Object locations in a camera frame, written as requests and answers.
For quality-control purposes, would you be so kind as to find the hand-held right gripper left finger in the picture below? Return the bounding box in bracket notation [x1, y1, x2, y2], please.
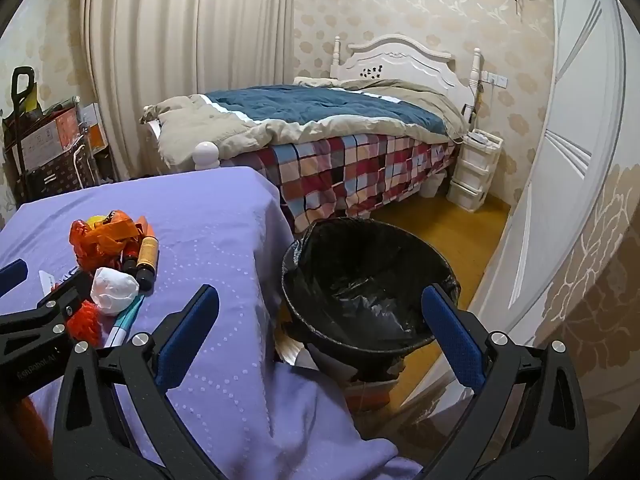
[52, 284, 241, 480]

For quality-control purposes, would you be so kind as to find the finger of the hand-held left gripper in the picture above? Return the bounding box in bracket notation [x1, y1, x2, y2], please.
[0, 270, 96, 356]
[0, 259, 28, 301]

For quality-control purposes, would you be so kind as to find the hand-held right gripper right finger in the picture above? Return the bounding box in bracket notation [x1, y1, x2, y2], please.
[420, 284, 591, 480]

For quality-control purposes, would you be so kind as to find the orange mesh net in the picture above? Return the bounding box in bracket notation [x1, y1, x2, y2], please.
[65, 300, 103, 341]

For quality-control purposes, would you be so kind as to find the white paper ball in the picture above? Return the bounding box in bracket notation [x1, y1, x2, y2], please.
[90, 266, 141, 317]

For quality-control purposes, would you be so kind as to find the red-orange plastic bag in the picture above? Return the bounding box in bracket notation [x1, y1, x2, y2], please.
[69, 219, 126, 273]

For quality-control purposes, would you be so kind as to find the teal white tube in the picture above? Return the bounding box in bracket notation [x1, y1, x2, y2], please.
[102, 294, 146, 348]

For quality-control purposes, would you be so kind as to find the dark brown bottle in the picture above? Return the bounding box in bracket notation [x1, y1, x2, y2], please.
[122, 242, 141, 276]

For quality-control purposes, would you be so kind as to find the black trash bin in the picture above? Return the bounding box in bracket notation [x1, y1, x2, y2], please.
[281, 219, 462, 386]

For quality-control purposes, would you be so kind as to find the purple tablecloth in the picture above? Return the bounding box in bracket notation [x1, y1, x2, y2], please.
[0, 166, 426, 480]

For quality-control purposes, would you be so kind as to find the large white orange cardboard box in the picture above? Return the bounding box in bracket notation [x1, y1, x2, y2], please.
[20, 109, 81, 171]

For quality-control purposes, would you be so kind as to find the small white bin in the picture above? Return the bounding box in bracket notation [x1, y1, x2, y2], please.
[420, 170, 447, 198]

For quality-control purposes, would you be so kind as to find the white drawer unit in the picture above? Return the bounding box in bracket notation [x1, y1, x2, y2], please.
[446, 130, 502, 213]

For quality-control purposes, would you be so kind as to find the small white orange box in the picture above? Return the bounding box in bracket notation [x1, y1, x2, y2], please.
[79, 102, 107, 153]

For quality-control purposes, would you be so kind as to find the plaid bed sheet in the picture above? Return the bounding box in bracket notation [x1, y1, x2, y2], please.
[257, 127, 458, 233]

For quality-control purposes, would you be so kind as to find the black hand trolley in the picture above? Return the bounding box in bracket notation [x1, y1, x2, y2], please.
[2, 66, 46, 206]

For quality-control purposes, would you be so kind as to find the blue beige duvet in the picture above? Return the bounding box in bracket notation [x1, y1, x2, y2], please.
[140, 77, 468, 167]

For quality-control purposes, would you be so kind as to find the bed with plaid cover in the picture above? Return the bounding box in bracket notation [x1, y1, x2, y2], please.
[144, 34, 485, 172]

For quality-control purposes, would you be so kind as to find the beige pillow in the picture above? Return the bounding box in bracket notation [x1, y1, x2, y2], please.
[293, 76, 346, 88]

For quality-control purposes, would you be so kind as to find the beige curtain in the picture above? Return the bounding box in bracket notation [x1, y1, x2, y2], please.
[80, 0, 298, 181]

